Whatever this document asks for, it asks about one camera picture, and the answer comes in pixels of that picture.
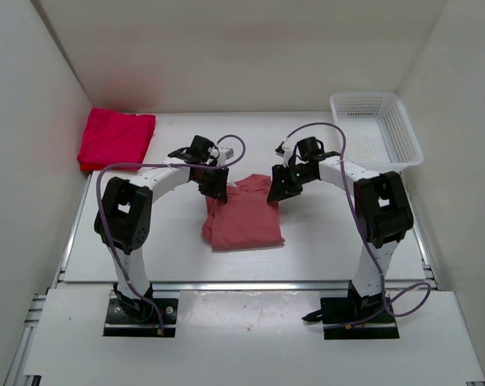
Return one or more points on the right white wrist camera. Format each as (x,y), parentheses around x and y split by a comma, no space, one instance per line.
(286,153)

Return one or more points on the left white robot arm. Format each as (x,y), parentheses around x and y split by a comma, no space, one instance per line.
(125,210)

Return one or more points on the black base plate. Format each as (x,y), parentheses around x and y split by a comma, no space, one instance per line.
(341,322)
(118,323)

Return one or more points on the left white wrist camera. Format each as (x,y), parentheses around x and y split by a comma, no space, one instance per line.
(222,154)

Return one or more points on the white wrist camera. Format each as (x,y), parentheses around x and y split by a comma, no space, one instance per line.
(222,154)
(286,153)

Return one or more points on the white plastic basket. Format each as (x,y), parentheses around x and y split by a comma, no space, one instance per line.
(379,134)

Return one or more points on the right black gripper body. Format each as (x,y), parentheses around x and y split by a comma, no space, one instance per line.
(285,181)

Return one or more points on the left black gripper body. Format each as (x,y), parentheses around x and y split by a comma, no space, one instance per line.
(209,181)

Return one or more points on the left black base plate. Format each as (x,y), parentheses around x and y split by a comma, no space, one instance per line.
(118,323)

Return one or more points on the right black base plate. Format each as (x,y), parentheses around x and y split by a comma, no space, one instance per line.
(341,322)

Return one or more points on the light pink t shirt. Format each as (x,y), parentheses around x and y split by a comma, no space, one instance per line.
(247,220)

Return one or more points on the magenta t shirt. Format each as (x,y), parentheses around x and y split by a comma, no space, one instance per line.
(111,137)

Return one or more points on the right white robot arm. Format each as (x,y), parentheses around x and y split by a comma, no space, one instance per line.
(377,203)

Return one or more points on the red t shirt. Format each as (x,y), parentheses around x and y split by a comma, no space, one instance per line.
(90,167)

